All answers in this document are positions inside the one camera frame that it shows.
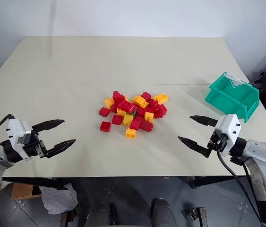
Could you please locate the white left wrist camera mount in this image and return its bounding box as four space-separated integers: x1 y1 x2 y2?
7 118 33 162

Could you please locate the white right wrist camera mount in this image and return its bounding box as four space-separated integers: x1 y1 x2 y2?
214 113 242 157

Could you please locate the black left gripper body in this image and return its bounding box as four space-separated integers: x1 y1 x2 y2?
23 131 49 159

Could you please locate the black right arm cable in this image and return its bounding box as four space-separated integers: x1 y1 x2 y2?
216 148 264 224

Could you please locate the green plastic storage bin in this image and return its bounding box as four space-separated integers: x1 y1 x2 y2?
204 72 261 124

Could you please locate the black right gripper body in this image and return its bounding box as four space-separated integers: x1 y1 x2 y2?
204 131 228 158

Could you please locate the brown cardboard box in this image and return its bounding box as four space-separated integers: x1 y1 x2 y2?
10 183 42 201

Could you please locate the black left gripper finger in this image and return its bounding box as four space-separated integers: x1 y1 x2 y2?
45 138 77 159
32 119 66 133

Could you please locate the metal table clamp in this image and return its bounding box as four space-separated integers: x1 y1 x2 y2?
181 206 207 227

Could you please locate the clear bin label holder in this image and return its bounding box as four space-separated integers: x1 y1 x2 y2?
224 73 245 88

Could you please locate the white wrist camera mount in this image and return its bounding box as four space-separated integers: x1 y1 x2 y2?
7 118 33 162
214 113 242 157

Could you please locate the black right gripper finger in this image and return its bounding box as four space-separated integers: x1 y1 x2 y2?
189 115 219 128
178 136 209 156

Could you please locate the crumpled white cloth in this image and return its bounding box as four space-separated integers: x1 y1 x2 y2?
39 183 78 215

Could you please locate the black table frame bar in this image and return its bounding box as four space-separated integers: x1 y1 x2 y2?
2 176 70 190

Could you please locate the dark rounded shape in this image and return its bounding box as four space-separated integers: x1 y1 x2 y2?
85 201 117 227
151 197 178 227

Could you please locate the black table frame bracket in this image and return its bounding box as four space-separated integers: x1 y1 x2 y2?
189 175 235 189

